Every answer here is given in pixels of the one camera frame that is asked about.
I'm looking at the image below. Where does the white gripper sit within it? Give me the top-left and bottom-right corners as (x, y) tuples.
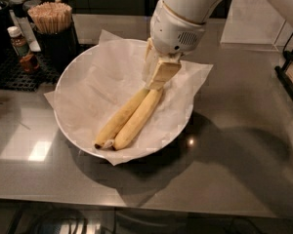
(142, 0), (205, 90)

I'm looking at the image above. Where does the yellow banana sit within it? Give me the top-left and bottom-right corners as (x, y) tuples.
(113, 89), (163, 150)
(94, 89), (148, 149)

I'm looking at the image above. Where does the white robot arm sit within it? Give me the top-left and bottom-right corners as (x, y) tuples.
(143, 0), (293, 90)

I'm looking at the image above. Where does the white bowl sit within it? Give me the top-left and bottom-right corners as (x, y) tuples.
(54, 38), (196, 160)

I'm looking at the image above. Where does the white paper liner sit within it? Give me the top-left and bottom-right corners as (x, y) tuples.
(43, 29), (214, 167)

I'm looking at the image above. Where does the black chopstick holder cup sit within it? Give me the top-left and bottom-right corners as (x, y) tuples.
(35, 22), (79, 73)

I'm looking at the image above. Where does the clear acrylic sign stand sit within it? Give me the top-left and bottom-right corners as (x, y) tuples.
(221, 0), (293, 49)

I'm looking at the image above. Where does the bundle of wooden chopsticks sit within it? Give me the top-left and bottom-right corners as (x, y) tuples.
(28, 2), (72, 34)

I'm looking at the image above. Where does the small red-brown jar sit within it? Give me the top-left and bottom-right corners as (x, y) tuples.
(20, 54), (39, 73)

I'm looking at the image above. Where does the small brown sauce bottle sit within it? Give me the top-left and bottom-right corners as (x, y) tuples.
(7, 26), (30, 57)

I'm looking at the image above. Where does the black grid mat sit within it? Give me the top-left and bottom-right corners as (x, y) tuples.
(0, 43), (96, 93)

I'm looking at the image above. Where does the dark jar with lid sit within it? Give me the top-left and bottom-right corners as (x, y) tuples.
(9, 0), (27, 18)

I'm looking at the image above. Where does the black container far left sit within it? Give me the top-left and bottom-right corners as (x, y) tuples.
(0, 0), (14, 48)

